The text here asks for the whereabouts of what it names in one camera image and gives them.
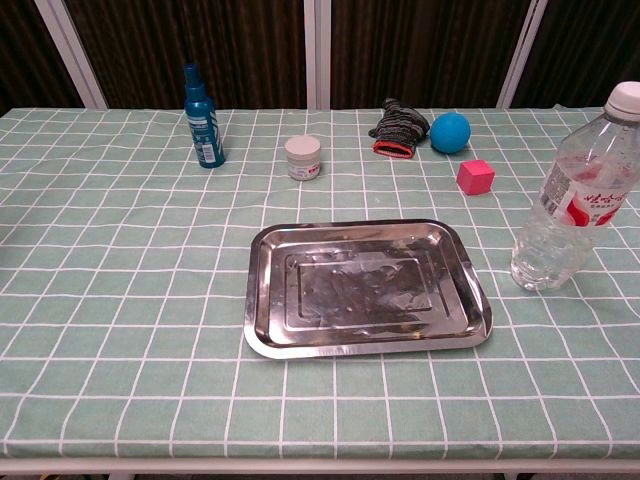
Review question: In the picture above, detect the transparent plastic water bottle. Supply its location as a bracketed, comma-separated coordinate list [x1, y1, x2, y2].
[510, 81, 640, 292]

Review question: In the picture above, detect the stainless steel rectangular tray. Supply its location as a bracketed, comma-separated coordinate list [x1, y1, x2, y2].
[243, 218, 494, 361]

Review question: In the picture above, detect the blue spray bottle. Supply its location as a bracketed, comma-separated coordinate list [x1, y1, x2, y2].
[181, 62, 227, 169]

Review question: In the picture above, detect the small white cream jar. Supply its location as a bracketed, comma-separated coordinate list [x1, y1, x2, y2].
[283, 134, 323, 182]

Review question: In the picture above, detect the striped knitted glove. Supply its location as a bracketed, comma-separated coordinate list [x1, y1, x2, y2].
[368, 97, 432, 161]

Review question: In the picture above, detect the pink cube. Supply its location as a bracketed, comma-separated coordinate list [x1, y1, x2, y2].
[456, 159, 496, 196]

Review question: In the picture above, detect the blue ball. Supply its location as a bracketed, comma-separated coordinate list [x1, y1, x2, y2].
[429, 112, 473, 154]

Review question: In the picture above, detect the green checkered tablecloth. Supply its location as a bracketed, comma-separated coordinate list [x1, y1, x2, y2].
[0, 105, 640, 461]

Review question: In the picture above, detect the white metal frame post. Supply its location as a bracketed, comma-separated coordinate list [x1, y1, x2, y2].
[304, 0, 333, 111]
[33, 0, 110, 111]
[495, 0, 549, 110]

